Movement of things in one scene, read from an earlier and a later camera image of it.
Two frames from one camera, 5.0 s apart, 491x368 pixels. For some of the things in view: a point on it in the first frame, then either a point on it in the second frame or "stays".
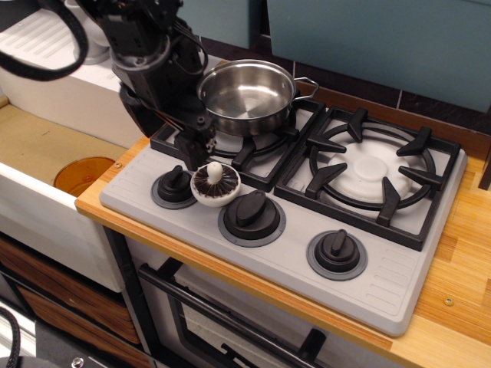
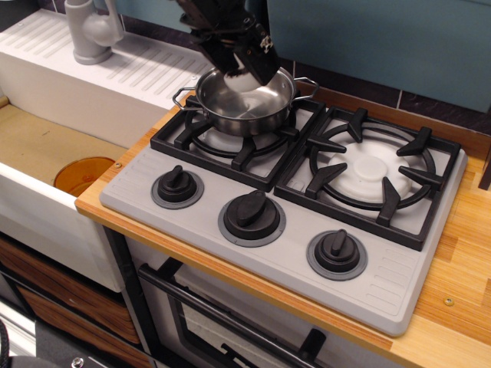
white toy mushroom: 215,185 -> 243,81
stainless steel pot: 252,97 stays
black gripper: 159,61 -> 224,26
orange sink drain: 76,175 stays
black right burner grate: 374,170 stays
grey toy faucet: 97,50 stays
